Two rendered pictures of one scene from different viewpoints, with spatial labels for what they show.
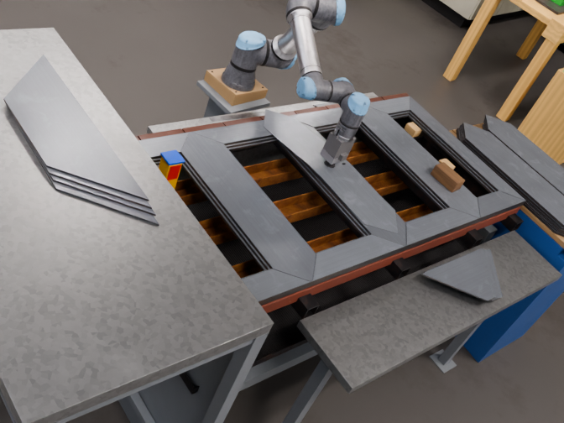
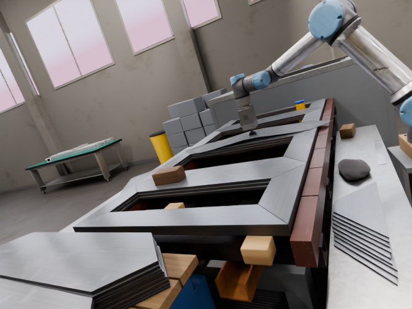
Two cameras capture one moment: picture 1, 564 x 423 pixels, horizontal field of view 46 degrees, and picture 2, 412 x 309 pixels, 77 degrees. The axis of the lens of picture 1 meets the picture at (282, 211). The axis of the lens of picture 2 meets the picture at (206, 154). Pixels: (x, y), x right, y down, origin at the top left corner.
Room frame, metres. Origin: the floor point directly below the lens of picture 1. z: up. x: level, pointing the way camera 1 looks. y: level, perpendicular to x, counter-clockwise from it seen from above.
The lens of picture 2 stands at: (3.35, -0.50, 1.15)
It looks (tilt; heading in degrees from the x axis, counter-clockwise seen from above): 13 degrees down; 174
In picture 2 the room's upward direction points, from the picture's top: 18 degrees counter-clockwise
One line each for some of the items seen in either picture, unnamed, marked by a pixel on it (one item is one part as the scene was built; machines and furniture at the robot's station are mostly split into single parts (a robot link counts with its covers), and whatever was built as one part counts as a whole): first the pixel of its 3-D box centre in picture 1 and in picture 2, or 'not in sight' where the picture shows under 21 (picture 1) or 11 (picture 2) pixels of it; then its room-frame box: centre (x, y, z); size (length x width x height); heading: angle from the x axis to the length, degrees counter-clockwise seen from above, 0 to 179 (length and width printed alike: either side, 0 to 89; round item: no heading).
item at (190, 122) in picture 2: not in sight; (202, 127); (-1.23, 0.09, 0.53); 1.08 x 0.72 x 1.07; 59
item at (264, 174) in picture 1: (294, 167); (290, 159); (2.18, 0.03, 0.70); 1.66 x 0.08 x 0.05; 142
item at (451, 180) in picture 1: (447, 177); (168, 175); (2.32, -0.55, 0.87); 0.12 x 0.06 x 0.05; 57
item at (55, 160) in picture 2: not in sight; (77, 165); (-2.79, -2.66, 0.41); 2.25 x 0.88 x 0.82; 59
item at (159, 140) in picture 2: not in sight; (164, 147); (-1.88, -0.68, 0.32); 0.40 x 0.40 x 0.64
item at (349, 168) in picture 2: not in sight; (353, 167); (2.48, 0.13, 0.70); 0.20 x 0.10 x 0.03; 153
